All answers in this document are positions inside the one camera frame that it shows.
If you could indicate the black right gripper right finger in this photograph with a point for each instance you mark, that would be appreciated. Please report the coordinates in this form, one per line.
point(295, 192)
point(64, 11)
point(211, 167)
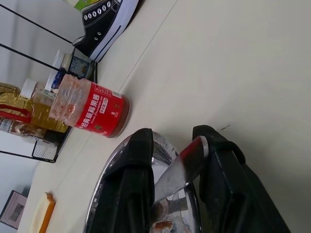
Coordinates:
point(233, 194)

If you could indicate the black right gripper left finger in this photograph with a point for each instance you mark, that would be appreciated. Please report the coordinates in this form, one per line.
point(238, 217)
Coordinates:
point(126, 194)

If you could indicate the bread piece with jam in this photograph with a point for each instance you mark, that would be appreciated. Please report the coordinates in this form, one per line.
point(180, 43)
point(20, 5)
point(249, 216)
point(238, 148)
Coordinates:
point(162, 225)

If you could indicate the bread slice with brown crust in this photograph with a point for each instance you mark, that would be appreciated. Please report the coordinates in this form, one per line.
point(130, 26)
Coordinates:
point(43, 213)

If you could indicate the red-labelled strawberry jam jar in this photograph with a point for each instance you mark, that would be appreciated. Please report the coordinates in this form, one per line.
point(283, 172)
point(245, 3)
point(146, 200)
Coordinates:
point(102, 109)

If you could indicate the stainless steel plate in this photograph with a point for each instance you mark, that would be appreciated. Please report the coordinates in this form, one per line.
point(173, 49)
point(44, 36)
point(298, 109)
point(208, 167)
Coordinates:
point(161, 150)

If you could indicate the dark framed picture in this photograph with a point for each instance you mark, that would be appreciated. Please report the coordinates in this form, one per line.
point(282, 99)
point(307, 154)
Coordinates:
point(13, 208)

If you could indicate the clear jar with brown contents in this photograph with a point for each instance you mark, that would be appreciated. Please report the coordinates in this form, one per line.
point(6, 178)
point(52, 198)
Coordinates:
point(22, 128)

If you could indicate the blue and white small container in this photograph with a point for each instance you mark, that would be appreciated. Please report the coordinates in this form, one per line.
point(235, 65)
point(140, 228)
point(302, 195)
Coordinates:
point(55, 80)

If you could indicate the white tape roll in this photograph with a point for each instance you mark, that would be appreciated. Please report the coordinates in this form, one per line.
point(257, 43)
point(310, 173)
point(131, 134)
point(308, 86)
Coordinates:
point(63, 60)

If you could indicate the black and white sneaker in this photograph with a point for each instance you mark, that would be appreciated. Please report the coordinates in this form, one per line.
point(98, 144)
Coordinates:
point(104, 24)

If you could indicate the green and white box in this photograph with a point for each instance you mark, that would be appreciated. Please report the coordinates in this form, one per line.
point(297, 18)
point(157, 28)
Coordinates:
point(79, 3)

